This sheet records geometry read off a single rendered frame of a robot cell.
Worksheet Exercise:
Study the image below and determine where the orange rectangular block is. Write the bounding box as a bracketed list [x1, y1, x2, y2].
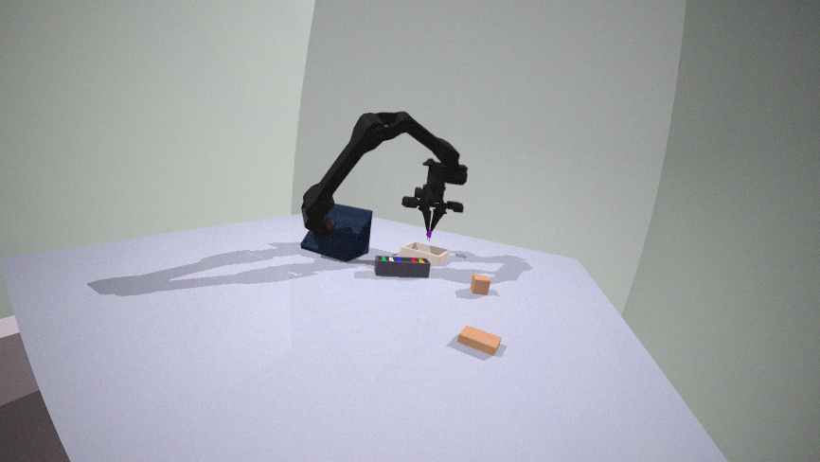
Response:
[457, 325, 502, 356]

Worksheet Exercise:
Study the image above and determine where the cream shallow tray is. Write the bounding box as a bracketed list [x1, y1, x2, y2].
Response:
[400, 241, 451, 266]

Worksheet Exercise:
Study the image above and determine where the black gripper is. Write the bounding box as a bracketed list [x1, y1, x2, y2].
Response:
[401, 182, 463, 232]

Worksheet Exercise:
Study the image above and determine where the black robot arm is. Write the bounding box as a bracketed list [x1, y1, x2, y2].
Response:
[301, 112, 468, 240]

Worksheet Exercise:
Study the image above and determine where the orange-brown cube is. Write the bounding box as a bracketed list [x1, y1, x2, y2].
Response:
[470, 274, 490, 296]

